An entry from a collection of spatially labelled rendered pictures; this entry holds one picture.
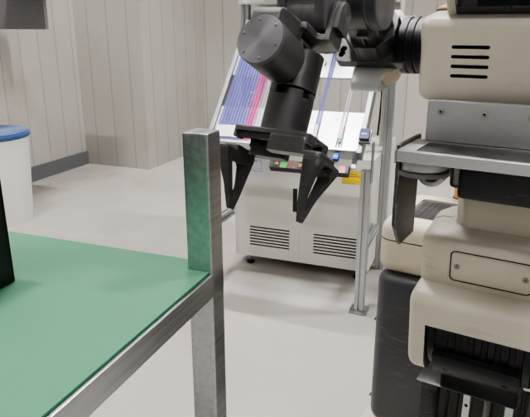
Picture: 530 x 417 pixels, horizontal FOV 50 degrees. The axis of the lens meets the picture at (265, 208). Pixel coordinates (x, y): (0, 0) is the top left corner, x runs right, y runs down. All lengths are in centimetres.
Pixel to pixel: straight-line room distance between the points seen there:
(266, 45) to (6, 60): 425
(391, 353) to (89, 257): 85
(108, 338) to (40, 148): 460
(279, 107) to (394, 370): 85
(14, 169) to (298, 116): 326
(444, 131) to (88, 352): 59
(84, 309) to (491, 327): 61
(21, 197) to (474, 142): 334
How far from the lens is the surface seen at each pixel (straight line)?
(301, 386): 209
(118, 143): 529
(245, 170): 73
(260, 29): 65
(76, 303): 58
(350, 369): 220
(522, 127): 85
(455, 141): 87
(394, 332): 134
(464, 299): 94
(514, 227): 94
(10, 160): 382
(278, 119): 68
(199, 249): 61
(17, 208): 392
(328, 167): 66
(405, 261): 126
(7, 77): 482
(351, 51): 95
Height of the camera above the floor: 120
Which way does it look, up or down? 18 degrees down
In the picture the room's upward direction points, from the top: straight up
